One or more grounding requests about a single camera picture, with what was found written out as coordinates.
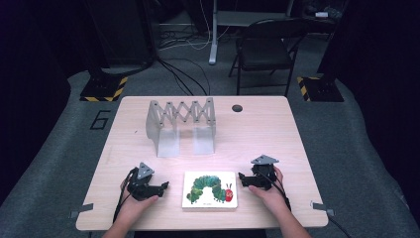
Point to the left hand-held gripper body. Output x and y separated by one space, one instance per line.
140 188

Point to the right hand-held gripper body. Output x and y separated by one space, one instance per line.
263 175

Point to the white caterpillar picture book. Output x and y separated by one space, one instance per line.
209 190

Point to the grey metal expandable book rack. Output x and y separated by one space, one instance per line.
180 119

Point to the person's left hand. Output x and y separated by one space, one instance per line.
135 206

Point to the person's right hand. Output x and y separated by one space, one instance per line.
274 198

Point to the black yellow striped stand base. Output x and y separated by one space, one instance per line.
104 88
320 89

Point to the black folding chair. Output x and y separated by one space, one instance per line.
264 49

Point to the white desk leg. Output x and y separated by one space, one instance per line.
214 36

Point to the grey desk top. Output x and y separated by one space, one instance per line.
251 18

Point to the grey table edge bracket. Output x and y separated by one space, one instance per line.
322 208
82 210

